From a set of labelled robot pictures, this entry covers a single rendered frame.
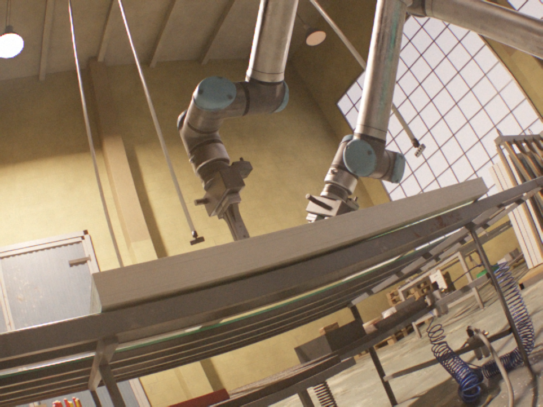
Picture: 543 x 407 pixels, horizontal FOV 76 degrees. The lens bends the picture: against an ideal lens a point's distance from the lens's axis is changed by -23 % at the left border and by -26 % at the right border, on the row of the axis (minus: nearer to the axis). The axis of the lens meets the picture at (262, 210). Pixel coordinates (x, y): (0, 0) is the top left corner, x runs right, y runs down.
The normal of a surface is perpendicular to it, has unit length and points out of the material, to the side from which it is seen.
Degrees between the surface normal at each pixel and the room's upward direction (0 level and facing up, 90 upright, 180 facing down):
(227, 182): 90
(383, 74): 114
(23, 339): 90
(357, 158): 94
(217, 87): 90
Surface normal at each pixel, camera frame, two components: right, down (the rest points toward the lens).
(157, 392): 0.41, -0.47
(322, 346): -0.83, 0.17
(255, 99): 0.50, 0.28
